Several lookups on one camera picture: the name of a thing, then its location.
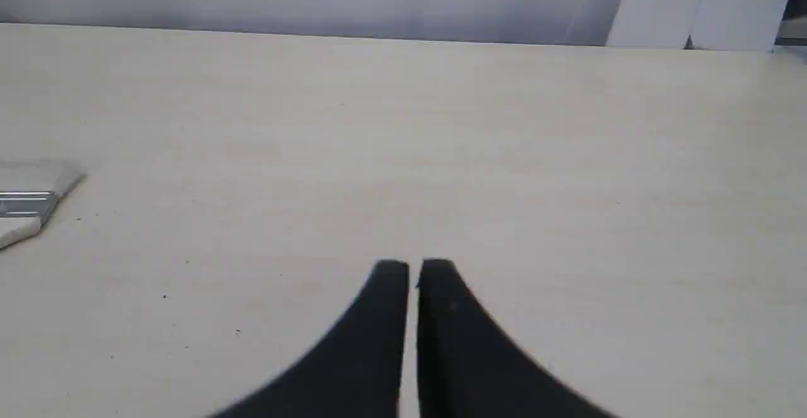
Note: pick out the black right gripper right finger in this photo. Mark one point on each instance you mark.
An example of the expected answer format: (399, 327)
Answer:
(468, 367)

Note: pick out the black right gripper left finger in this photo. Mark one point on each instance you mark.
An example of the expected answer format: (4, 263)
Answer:
(355, 369)

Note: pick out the white panel behind table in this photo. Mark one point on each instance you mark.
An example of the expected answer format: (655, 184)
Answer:
(737, 25)

